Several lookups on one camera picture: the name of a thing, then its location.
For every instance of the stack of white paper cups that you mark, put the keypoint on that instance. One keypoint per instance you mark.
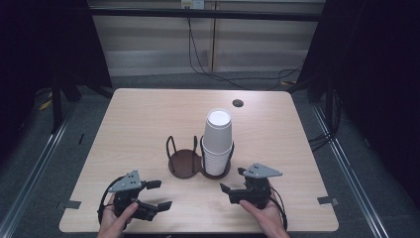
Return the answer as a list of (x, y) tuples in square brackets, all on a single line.
[(216, 155)]

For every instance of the grey tape strip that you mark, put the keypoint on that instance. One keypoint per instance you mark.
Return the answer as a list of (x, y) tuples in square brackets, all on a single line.
[(70, 204), (327, 200)]

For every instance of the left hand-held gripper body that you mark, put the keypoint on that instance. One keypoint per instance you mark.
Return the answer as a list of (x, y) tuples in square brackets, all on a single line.
[(127, 185)]

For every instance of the person's right hand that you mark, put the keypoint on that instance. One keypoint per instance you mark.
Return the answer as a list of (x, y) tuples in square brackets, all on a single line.
[(269, 219)]

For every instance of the black table grommet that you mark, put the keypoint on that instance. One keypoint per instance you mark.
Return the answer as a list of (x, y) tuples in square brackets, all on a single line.
[(237, 103)]

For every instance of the small black floor tape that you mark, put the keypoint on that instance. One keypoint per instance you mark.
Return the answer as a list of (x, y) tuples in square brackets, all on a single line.
[(81, 139)]

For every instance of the black metal stand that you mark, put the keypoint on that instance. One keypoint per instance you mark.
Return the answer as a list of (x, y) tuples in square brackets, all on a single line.
[(56, 105)]

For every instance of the black horizontal bar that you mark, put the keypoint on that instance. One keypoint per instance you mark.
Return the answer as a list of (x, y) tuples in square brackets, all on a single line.
[(204, 14)]

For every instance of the person's left hand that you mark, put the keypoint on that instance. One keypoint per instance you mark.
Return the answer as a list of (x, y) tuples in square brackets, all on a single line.
[(114, 222)]

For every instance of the white wall socket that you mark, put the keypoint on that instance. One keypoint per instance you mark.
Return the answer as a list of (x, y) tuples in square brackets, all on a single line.
[(192, 4)]

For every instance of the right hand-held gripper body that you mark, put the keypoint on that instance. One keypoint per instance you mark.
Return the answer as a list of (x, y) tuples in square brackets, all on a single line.
[(256, 190)]

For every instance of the aluminium floor rail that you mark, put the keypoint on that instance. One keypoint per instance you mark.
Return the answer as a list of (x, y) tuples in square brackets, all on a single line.
[(350, 172), (29, 178)]

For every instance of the black curtain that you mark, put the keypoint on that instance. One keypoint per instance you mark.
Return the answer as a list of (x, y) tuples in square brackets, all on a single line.
[(373, 82), (39, 49)]

